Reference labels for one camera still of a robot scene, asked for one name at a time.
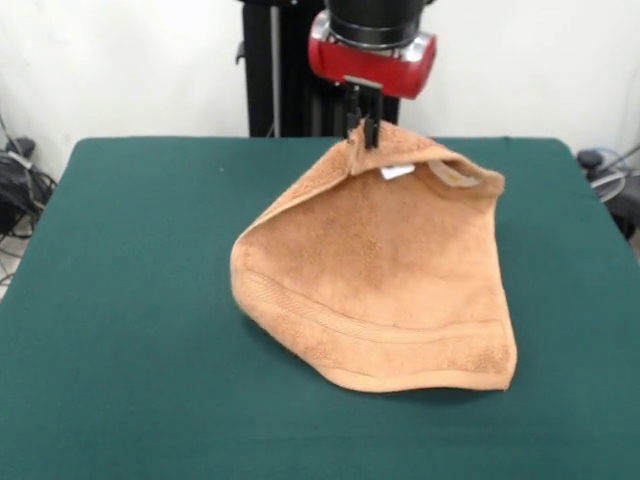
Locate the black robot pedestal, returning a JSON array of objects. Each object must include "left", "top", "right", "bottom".
[{"left": 234, "top": 0, "right": 416, "bottom": 139}]

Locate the orange terry towel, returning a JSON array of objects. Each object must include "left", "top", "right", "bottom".
[{"left": 230, "top": 122, "right": 519, "bottom": 395}]

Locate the black cable tangle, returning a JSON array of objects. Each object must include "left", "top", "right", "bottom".
[{"left": 0, "top": 137, "right": 59, "bottom": 241}]

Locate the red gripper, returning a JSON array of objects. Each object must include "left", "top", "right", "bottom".
[{"left": 307, "top": 35, "right": 438, "bottom": 150}]

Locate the dark green table cloth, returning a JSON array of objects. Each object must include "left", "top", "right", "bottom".
[{"left": 0, "top": 137, "right": 640, "bottom": 480}]

